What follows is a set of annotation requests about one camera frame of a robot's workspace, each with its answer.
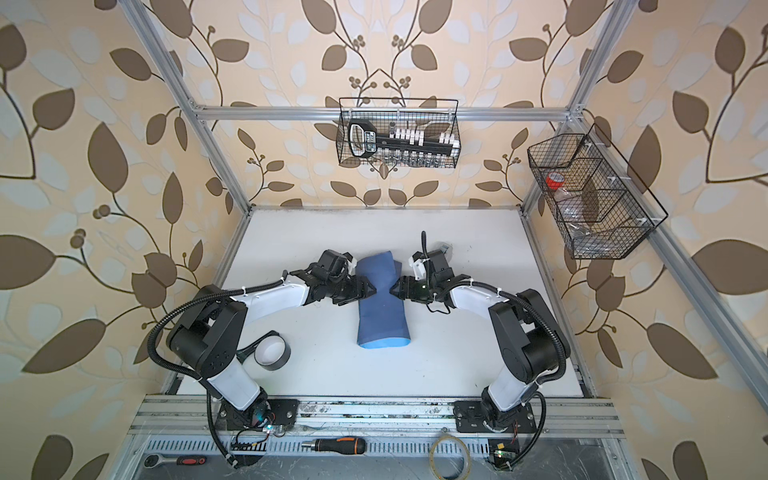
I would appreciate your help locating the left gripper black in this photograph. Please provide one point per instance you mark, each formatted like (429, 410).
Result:
(359, 292)

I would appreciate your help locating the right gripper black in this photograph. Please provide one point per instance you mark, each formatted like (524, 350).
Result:
(407, 284)

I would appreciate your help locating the light blue wrapping paper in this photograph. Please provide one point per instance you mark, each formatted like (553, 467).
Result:
(382, 319)

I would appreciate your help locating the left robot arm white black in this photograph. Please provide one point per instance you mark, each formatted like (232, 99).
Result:
(200, 338)

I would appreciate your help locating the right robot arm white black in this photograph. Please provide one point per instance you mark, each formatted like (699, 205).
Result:
(531, 343)

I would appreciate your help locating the black orange screwdriver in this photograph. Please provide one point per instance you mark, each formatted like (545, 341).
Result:
(341, 445)

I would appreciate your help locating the clear tape roll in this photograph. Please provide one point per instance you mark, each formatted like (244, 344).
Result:
(449, 458)

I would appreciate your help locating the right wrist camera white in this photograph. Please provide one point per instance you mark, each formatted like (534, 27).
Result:
(419, 263)

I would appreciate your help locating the grey duct tape roll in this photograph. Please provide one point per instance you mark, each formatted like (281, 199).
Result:
(272, 353)

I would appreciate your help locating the black socket set rail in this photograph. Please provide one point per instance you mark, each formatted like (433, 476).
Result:
(390, 141)

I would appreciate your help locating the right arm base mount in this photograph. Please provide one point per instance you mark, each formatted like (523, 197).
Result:
(472, 416)

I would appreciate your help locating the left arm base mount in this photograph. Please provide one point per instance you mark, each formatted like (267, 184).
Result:
(273, 412)

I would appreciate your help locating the back wire basket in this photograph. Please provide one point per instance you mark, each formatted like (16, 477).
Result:
(432, 114)

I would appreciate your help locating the wire basket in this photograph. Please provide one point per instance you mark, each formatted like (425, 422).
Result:
(607, 209)
(432, 114)

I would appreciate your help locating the right wire basket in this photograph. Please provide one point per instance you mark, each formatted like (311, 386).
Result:
(607, 209)

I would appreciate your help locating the red handled ratchet wrench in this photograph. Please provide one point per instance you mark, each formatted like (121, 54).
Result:
(156, 460)

